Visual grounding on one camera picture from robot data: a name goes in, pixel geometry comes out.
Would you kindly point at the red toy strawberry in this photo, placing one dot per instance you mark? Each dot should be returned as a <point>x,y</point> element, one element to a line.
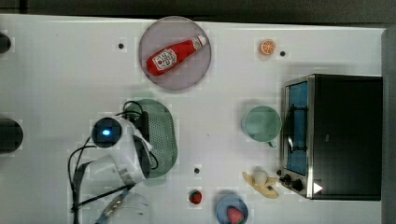
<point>195,197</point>

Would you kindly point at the peeled toy banana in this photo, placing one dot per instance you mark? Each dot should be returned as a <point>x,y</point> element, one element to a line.
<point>262,183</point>

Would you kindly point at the grey round plate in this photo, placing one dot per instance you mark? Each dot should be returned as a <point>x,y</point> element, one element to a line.
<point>168,31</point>

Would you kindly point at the black toaster oven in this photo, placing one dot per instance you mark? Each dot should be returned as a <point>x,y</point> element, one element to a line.
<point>331,139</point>

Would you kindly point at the black round mount lower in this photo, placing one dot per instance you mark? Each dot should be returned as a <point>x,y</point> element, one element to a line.
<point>11,135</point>

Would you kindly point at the black round mount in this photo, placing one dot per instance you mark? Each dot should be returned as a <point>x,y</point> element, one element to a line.
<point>11,135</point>
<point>5,43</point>

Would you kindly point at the orange slice toy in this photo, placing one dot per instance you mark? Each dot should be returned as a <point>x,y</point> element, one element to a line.
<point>267,47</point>

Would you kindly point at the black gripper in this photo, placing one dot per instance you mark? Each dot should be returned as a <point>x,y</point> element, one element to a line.
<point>140,120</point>

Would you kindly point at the green plastic mug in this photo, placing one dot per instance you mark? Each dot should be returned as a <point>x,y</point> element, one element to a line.
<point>262,124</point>

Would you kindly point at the blue small bowl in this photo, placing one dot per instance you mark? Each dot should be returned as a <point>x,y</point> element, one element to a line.
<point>225,203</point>

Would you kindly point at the red ketchup bottle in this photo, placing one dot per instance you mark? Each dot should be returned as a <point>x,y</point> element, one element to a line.
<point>168,58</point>

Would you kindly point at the strawberry in blue bowl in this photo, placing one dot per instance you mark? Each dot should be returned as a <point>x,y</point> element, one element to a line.
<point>235,216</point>

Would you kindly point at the black round mount upper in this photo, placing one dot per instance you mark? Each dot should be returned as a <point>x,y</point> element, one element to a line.
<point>5,43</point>

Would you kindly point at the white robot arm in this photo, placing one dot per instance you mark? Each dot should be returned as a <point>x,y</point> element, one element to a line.
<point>126,163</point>

